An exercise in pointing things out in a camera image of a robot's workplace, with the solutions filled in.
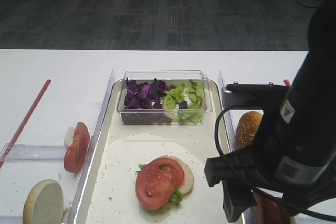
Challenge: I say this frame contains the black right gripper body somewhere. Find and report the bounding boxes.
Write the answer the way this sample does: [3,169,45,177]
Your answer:
[204,140,336,223]

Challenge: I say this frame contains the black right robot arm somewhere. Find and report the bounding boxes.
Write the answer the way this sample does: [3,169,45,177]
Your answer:
[204,0,335,223]

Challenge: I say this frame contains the stack of meat patties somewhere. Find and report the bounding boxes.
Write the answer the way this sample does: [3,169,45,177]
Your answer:
[253,192,291,224]

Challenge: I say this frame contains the green lettuce leaves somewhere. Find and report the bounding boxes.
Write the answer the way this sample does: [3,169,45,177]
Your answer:
[163,80,204,124]

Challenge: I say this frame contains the lettuce under tomato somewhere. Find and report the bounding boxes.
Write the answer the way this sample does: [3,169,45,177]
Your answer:
[138,163,184,214]

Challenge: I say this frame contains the tomato slice on tray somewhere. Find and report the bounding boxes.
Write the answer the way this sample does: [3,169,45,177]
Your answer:
[135,157,185,210]

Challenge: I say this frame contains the upright tomato slice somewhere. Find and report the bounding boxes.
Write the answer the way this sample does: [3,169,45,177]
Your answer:
[64,122,90,173]

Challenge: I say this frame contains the right clear vertical divider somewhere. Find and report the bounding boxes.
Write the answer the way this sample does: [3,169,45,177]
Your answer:
[218,71,255,223]

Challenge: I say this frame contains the clear vertical divider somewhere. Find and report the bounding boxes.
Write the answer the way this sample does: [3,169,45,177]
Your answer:
[218,71,255,223]
[65,72,115,223]

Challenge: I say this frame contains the sesame burger buns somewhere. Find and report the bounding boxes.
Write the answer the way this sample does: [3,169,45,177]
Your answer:
[235,111,262,148]

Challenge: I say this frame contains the right red strip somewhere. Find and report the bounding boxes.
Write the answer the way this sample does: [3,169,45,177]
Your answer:
[284,79,291,87]

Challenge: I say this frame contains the red strip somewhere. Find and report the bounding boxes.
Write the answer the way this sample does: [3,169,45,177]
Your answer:
[284,79,291,87]
[0,79,51,168]

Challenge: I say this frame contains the bottom bun on tray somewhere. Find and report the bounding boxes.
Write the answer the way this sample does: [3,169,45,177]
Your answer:
[160,155,194,196]

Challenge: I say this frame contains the clear plastic salad container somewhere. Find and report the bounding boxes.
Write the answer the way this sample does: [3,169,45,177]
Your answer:
[117,70,212,125]

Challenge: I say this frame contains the shredded purple cabbage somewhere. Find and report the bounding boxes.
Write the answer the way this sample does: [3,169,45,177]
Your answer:
[124,78,176,109]

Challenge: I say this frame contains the silver metal tray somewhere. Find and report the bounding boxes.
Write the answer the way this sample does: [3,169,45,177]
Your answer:
[67,81,227,223]

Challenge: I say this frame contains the white pusher block upper left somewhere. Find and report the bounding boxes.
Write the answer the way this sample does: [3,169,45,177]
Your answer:
[64,127,75,148]

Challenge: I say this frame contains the left clear vertical divider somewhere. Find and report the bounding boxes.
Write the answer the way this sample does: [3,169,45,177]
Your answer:
[65,72,115,223]

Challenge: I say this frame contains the upright bun half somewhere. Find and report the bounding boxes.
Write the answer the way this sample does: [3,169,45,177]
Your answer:
[22,179,64,224]

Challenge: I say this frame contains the left red strip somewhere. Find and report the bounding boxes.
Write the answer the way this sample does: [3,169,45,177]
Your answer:
[0,79,51,168]

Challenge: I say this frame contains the black cable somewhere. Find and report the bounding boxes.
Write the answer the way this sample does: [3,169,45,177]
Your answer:
[214,105,336,221]

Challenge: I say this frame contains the left upper clear rail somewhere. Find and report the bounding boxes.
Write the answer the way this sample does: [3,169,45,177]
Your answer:
[1,144,66,162]

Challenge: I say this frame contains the clear rail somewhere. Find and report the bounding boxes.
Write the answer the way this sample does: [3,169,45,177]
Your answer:
[0,216,23,224]
[1,144,66,162]

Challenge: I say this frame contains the left lower clear rail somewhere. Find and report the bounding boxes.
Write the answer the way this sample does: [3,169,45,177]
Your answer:
[0,216,23,224]

